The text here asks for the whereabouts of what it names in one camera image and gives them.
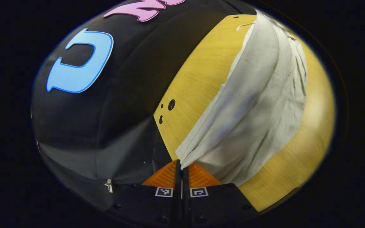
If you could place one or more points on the silver metal clip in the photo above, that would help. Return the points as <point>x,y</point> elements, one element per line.
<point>108,186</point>

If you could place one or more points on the white jeans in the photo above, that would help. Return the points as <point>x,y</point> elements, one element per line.
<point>252,120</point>

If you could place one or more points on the black backdrop cloth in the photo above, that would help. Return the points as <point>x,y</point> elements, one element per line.
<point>131,110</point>

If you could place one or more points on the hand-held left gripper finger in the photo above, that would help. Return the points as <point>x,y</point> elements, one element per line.
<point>177,190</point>
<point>185,190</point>

